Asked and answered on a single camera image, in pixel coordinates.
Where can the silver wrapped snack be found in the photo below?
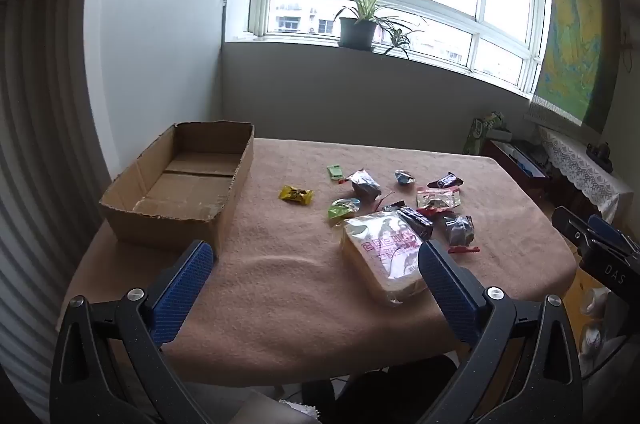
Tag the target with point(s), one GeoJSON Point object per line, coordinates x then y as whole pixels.
{"type": "Point", "coordinates": [365, 186]}

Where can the low wooden cabinet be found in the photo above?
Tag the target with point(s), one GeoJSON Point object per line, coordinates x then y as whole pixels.
{"type": "Point", "coordinates": [515, 167]}

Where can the blue round candy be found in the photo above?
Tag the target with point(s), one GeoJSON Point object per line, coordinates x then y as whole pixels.
{"type": "Point", "coordinates": [404, 177]}

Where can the white cabinet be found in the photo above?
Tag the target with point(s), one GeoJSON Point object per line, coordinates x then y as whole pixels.
{"type": "Point", "coordinates": [160, 44]}

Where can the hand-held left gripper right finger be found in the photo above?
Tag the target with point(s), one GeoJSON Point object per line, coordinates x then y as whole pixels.
{"type": "Point", "coordinates": [450, 294]}

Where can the yellow candy packet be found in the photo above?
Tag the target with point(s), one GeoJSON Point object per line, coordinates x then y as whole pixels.
{"type": "Point", "coordinates": [295, 195]}

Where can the small green packet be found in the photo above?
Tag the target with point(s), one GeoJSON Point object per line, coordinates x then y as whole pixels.
{"type": "Point", "coordinates": [336, 172]}

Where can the person's right hand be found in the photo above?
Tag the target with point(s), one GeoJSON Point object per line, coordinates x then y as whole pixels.
{"type": "Point", "coordinates": [594, 301]}

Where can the lace-covered side table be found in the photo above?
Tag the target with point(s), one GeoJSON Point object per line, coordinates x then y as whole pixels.
{"type": "Point", "coordinates": [580, 164]}

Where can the green yellow jelly cup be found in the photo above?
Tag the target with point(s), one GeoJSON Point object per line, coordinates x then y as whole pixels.
{"type": "Point", "coordinates": [344, 208]}

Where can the green paper bag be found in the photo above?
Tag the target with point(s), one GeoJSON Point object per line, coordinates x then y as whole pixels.
{"type": "Point", "coordinates": [482, 134]}

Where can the sliced bread packet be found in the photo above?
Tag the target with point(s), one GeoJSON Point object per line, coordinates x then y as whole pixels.
{"type": "Point", "coordinates": [380, 254]}

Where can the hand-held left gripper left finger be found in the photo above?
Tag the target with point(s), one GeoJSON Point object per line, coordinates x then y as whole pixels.
{"type": "Point", "coordinates": [182, 294]}

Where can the potted spider plant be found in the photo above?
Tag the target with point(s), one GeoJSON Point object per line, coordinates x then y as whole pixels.
{"type": "Point", "coordinates": [357, 32]}

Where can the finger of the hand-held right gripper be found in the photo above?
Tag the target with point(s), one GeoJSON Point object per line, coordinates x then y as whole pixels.
{"type": "Point", "coordinates": [570, 220]}
{"type": "Point", "coordinates": [607, 229]}

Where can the red white snack packet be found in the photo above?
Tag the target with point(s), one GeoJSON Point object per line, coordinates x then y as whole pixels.
{"type": "Point", "coordinates": [439, 200]}

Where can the wall map poster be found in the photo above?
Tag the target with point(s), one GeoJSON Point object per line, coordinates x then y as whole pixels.
{"type": "Point", "coordinates": [570, 19]}

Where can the small black patterned packet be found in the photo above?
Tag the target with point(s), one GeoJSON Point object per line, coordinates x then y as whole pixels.
{"type": "Point", "coordinates": [392, 206]}

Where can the dark ornament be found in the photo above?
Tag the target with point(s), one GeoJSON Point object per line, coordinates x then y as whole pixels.
{"type": "Point", "coordinates": [600, 153]}

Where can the dark blue chocolate bar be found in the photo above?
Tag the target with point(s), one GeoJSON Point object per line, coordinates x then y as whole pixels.
{"type": "Point", "coordinates": [417, 221]}

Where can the brown cardboard box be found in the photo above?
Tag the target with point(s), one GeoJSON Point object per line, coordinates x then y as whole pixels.
{"type": "Point", "coordinates": [165, 199]}

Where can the clear red-ended snack wrapper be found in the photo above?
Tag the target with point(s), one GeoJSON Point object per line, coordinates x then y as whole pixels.
{"type": "Point", "coordinates": [460, 229]}

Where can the dark brown chocolate bar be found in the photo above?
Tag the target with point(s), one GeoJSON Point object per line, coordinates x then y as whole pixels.
{"type": "Point", "coordinates": [444, 180]}

